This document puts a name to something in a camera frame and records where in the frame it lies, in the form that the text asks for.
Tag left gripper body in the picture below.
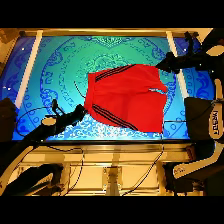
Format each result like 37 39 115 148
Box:
65 103 88 126

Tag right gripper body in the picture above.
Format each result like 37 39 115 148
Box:
156 51 183 73

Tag red shorts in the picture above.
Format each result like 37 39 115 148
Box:
83 63 169 134

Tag black garment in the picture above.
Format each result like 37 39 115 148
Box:
183 96 214 140

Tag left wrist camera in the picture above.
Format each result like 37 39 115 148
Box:
45 98 68 120

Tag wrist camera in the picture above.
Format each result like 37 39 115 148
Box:
45 98 68 120
183 31 198 58

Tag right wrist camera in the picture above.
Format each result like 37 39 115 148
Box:
183 31 198 58

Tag black cable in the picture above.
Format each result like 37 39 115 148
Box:
43 143 86 197
120 131 166 197

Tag silver frame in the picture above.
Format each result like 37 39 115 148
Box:
13 142 201 197

